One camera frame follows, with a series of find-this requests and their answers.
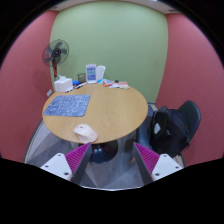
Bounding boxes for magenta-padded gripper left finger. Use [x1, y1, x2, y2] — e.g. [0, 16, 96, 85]
[39, 142, 93, 186]

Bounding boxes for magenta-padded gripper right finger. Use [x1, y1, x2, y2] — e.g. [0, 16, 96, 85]
[132, 142, 185, 186]

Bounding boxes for beige computer mouse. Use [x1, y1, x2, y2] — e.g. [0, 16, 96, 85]
[73, 123, 99, 144]

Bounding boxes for blue patterned mouse pad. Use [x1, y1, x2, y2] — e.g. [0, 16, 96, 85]
[42, 94, 92, 118]

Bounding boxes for black backpack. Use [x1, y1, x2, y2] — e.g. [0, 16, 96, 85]
[148, 106, 191, 158]

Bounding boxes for black chair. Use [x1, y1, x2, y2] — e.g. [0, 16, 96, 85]
[135, 99, 202, 158]

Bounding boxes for white tissue box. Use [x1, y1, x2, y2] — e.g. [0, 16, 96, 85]
[53, 75, 74, 93]

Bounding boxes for dark glass cup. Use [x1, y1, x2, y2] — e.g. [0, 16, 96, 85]
[77, 72, 87, 84]

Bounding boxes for white snack packets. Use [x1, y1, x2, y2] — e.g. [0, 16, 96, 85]
[110, 80, 130, 90]

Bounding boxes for orange snack packet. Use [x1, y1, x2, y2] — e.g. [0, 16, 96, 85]
[102, 79, 114, 88]

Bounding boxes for blue and white sign stand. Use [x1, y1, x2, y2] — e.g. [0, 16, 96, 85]
[85, 63, 98, 84]

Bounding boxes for standing fan with red pole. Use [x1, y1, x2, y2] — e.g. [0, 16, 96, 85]
[42, 38, 70, 78]

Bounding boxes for dark table pedestal base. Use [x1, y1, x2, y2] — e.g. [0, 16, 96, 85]
[78, 139, 119, 164]

